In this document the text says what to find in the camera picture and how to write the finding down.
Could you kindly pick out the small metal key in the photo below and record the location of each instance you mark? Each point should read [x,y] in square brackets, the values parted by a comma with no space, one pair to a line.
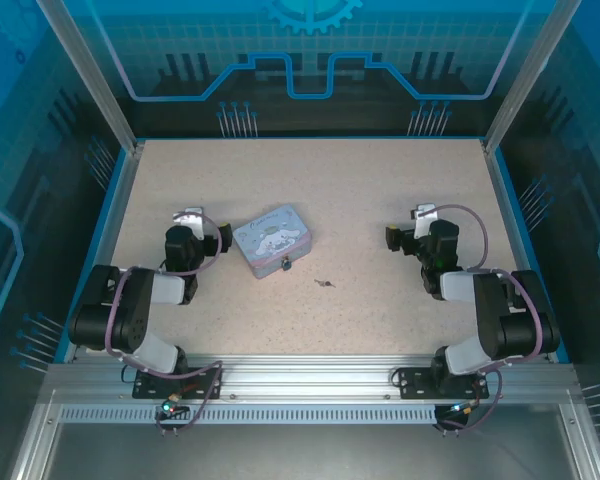
[325,284]

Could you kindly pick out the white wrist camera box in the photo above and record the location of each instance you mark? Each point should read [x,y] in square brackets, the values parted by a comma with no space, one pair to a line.
[191,221]
[424,220]

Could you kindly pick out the left aluminium side rail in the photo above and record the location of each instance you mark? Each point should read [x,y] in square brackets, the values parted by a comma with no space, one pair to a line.
[108,240]

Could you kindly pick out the aluminium side rail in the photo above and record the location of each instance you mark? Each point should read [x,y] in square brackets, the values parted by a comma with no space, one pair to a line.
[108,240]
[516,240]

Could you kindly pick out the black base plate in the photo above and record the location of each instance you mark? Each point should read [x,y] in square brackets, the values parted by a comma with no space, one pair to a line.
[205,385]
[415,382]

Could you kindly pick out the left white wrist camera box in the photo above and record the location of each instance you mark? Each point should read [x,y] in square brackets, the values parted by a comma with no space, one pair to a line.
[191,221]

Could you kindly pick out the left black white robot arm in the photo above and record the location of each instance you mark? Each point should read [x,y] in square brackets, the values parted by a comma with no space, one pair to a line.
[130,325]

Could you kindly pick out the right aluminium frame post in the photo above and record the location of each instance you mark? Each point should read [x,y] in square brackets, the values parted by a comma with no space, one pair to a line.
[527,75]

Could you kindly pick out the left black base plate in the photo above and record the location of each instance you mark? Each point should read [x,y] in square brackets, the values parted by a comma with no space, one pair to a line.
[205,385]

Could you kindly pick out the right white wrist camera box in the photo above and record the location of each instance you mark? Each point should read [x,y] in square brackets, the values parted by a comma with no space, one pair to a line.
[424,220]

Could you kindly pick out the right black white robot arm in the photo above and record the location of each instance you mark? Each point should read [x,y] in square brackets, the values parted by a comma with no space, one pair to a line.
[510,325]

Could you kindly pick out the small blue padlock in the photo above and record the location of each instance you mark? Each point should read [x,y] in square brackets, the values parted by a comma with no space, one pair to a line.
[286,263]

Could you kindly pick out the grey metal tray panel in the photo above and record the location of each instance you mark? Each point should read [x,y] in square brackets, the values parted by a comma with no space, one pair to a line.
[300,455]

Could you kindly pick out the aluminium mounting rail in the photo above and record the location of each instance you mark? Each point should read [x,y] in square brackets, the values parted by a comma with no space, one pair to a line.
[305,375]

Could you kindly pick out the aluminium frame post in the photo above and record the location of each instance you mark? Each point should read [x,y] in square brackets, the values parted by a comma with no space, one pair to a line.
[97,75]
[527,75]

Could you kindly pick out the left aluminium frame post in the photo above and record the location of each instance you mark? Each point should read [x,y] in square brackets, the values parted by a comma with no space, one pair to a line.
[97,75]

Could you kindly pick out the right aluminium side rail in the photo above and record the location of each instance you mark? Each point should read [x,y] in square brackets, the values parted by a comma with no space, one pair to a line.
[516,240]

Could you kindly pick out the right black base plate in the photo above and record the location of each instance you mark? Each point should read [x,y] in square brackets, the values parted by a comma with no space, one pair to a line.
[415,382]

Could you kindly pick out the cartoon dog tin box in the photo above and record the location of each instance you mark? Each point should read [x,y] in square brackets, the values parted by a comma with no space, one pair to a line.
[270,240]

